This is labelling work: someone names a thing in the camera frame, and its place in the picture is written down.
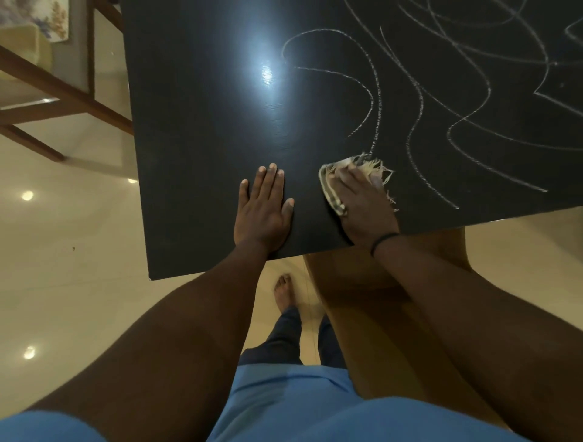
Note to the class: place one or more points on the floral printed paper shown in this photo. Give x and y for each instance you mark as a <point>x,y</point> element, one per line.
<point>45,18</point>

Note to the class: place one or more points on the person's left forearm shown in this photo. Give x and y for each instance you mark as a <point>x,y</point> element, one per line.
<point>168,350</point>

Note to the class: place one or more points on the striped fringed cloth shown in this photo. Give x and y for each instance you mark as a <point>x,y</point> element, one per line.
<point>360,161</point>

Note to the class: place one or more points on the person's right forearm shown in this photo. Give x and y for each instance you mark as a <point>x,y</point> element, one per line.
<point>492,337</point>

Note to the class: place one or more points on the black chalk-marked table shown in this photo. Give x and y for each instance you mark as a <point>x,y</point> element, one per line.
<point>205,136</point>

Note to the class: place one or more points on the person's right hand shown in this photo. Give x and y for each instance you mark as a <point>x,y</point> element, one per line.
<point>366,214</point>

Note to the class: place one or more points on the wooden armchair with grey seat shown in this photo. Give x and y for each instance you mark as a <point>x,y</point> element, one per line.
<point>45,82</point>

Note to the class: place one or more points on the person's dark trousers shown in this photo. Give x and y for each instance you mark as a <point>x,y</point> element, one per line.
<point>287,337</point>

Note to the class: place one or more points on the person's left hand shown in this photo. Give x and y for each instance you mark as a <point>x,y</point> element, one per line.
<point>262,218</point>

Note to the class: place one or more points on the black wristband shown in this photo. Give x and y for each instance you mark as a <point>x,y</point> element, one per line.
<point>382,237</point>

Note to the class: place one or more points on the tan moulded chair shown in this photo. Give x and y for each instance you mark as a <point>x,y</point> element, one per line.
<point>378,328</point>

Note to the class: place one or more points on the person's blue shirt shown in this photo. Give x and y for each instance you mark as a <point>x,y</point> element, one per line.
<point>309,410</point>

